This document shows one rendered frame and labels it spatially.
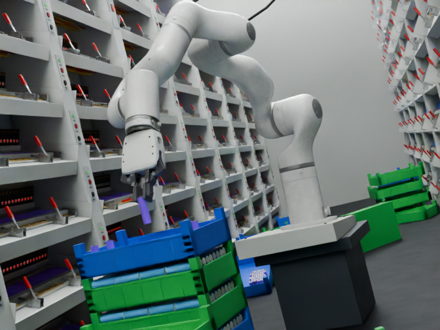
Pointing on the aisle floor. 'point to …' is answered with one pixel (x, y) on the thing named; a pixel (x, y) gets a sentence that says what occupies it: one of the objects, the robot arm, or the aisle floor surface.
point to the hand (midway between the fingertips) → (143, 193)
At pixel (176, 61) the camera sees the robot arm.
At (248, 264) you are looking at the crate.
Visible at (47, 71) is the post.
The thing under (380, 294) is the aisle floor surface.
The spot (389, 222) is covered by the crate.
